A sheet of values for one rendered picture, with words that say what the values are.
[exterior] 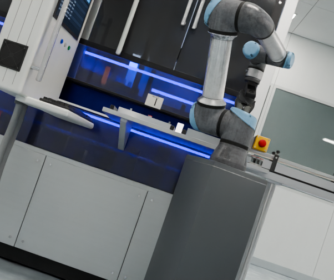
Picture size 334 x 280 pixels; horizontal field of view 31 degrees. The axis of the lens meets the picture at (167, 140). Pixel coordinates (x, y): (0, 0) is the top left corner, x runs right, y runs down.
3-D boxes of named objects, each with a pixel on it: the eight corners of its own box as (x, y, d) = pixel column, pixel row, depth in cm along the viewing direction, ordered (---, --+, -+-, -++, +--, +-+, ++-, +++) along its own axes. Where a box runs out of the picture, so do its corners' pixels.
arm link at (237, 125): (243, 144, 231) (255, 110, 232) (212, 135, 237) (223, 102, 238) (252, 150, 241) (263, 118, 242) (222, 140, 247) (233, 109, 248)
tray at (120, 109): (122, 120, 318) (124, 114, 318) (169, 136, 317) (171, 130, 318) (116, 113, 284) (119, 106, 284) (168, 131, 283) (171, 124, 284)
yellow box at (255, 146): (251, 148, 315) (255, 135, 316) (264, 153, 315) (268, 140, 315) (253, 148, 308) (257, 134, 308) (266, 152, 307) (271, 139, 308)
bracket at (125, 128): (117, 148, 309) (126, 124, 310) (123, 150, 309) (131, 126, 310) (111, 145, 275) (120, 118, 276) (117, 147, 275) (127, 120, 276)
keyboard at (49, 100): (65, 113, 296) (66, 109, 296) (91, 122, 294) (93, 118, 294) (38, 100, 256) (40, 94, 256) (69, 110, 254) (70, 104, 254)
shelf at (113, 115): (112, 120, 318) (113, 117, 318) (238, 164, 316) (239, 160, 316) (101, 110, 270) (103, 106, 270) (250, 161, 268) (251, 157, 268)
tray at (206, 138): (184, 140, 306) (186, 133, 306) (233, 156, 305) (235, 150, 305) (185, 135, 272) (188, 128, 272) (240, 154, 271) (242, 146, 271)
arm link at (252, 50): (268, 43, 258) (274, 51, 268) (244, 38, 263) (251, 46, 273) (262, 60, 258) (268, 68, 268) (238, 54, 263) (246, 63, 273)
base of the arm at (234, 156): (252, 175, 234) (259, 150, 235) (219, 163, 228) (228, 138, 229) (232, 170, 248) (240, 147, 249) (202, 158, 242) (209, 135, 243)
